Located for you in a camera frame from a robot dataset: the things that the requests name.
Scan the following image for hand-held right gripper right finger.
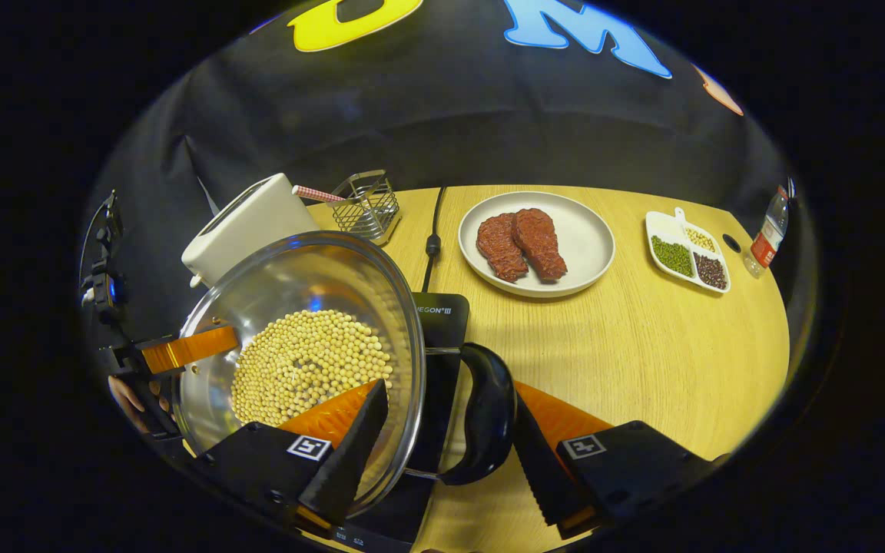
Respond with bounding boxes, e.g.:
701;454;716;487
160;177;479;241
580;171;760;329
513;382;720;540

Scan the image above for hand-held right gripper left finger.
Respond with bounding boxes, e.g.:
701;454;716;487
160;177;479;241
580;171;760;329
197;379;389;538

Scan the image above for pile of soybeans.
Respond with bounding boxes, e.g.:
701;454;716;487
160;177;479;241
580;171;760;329
230;310;395;427

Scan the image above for stainless steel pot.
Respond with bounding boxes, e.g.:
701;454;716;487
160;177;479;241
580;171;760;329
172;230;518;517

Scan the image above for black induction cooktop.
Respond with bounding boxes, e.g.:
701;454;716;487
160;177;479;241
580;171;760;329
331;292;471;553

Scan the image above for red white striped straw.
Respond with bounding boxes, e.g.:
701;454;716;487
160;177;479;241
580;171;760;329
291;184;347;205

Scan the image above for red meat piece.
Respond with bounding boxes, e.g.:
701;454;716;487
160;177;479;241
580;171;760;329
512;208;568;281
476;214;529;282

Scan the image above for white round plate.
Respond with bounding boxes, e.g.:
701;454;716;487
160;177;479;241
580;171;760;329
458;190;616;299

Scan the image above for heap of green mung beans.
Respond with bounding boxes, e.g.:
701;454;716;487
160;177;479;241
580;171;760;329
651;236;694;278

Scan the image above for heap of dark red beans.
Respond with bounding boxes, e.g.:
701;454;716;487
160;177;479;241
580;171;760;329
694;253;728;290

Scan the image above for white divided dish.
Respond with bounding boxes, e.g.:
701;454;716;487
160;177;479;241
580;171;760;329
645;207;732;295

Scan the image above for clear plastic water bottle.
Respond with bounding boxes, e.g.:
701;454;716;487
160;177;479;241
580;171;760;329
742;184;791;279

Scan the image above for black backdrop cloth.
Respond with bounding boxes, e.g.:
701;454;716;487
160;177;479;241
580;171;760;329
78;0;820;400

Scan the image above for metal wire basket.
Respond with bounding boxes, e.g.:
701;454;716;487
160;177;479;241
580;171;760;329
327;170;402;247

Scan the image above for black power cable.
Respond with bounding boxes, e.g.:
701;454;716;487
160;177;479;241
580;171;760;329
421;187;447;293

